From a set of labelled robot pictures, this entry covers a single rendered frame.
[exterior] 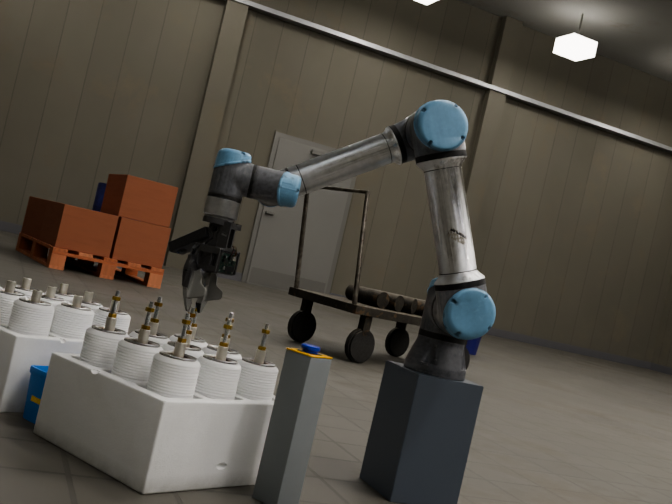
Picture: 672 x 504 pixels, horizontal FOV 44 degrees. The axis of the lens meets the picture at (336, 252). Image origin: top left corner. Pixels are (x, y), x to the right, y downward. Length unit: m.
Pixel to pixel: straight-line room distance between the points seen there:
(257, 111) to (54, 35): 2.80
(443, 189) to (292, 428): 0.62
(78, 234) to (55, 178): 4.62
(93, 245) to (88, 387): 5.08
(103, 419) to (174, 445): 0.17
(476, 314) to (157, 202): 5.31
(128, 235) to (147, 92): 4.90
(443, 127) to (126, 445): 0.93
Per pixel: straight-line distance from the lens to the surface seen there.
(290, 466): 1.74
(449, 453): 2.05
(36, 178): 11.40
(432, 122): 1.87
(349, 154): 1.99
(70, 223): 6.81
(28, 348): 2.09
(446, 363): 2.01
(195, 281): 1.85
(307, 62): 12.22
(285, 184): 1.84
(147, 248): 6.99
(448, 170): 1.89
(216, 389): 1.77
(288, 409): 1.72
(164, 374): 1.69
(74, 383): 1.86
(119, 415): 1.73
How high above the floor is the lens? 0.50
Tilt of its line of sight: 1 degrees up
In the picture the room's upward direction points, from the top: 13 degrees clockwise
